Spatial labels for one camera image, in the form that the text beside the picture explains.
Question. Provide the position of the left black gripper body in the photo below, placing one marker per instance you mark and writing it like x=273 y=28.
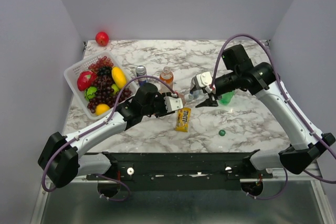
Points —
x=158 y=107

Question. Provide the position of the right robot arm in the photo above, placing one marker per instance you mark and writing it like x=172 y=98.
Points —
x=307 y=142

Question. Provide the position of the black base frame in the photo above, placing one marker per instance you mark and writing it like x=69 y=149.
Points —
x=182 y=171

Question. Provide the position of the orange bottle rear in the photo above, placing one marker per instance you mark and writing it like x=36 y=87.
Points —
x=167 y=76

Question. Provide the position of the yellow candy bag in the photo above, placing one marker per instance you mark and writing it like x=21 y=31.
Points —
x=183 y=118

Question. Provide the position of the blue silver can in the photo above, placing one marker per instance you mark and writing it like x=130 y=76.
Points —
x=141 y=72
x=195 y=94

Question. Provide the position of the white bottle cap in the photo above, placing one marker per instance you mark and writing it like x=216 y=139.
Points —
x=188 y=97

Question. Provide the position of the orange bottle front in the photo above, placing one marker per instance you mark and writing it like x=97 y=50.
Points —
x=182 y=97

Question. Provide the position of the purple grape bunch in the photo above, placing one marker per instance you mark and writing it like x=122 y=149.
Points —
x=104 y=94

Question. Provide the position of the yellow mango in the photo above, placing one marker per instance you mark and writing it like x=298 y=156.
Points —
x=118 y=77

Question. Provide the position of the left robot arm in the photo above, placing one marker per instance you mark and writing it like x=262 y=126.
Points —
x=65 y=157

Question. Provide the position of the green round fruit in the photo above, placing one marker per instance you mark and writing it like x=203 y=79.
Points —
x=90 y=93

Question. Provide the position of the green bottle cap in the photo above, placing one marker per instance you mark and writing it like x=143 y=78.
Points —
x=222 y=132

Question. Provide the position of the green plastic bottle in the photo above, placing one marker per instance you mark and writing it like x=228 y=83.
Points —
x=226 y=98

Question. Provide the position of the white plastic fruit basket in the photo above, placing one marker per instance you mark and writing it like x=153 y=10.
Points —
x=72 y=73

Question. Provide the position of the red dragon fruit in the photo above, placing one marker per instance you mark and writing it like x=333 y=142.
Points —
x=85 y=79

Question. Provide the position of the orange bottle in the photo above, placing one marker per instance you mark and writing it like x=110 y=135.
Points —
x=182 y=97
x=167 y=76

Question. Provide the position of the green apple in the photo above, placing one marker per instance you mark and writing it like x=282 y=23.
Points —
x=114 y=89

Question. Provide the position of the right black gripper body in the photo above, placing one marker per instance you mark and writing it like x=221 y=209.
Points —
x=212 y=96

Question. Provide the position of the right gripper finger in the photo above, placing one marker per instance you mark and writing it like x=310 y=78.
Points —
x=193 y=88
x=207 y=103

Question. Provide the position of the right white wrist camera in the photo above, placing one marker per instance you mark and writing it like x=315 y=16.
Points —
x=203 y=81

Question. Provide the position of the black grape bunch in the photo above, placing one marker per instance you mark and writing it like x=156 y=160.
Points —
x=104 y=71

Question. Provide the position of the red apple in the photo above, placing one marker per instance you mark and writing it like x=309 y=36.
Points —
x=102 y=38

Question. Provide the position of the red grape bunch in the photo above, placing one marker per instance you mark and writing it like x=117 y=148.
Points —
x=100 y=63

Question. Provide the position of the yellow lemon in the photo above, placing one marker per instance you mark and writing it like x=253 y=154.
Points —
x=101 y=109

